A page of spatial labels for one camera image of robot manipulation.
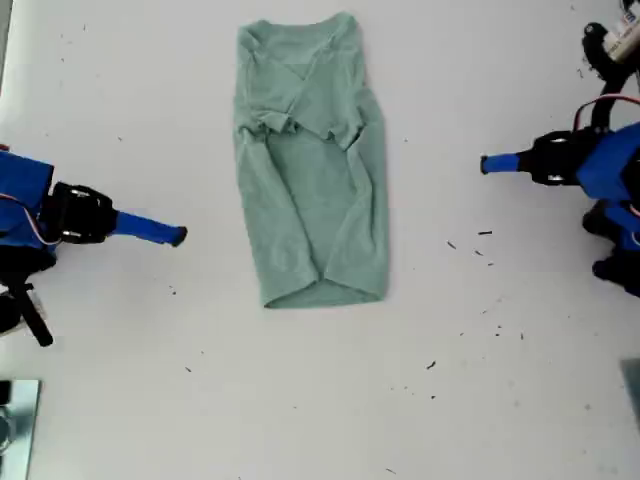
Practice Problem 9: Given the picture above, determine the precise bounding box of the red and white wire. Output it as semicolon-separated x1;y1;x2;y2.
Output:
574;95;640;134
0;193;62;246

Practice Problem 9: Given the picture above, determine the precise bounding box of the green t-shirt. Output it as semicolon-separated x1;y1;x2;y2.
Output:
232;12;390;310

